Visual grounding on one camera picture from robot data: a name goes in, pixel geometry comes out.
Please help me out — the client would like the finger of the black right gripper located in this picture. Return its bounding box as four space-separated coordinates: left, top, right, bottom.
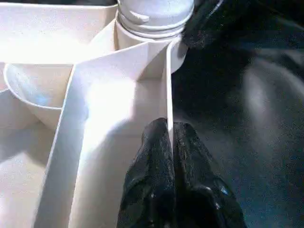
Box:
182 0 247 50

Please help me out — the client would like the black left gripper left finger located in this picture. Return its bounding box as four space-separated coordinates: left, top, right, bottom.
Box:
116 118 177 228

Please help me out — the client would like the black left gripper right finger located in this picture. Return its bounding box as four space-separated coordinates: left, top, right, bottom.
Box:
172 122 247 228

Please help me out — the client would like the white plastic table leg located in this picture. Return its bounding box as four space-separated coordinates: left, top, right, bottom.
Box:
117 0 194 38

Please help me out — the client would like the white plastic table top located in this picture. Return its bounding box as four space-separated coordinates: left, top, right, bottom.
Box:
0 2 190 228

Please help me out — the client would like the black plastic mat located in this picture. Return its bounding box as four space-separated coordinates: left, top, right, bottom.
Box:
169 0 304 228

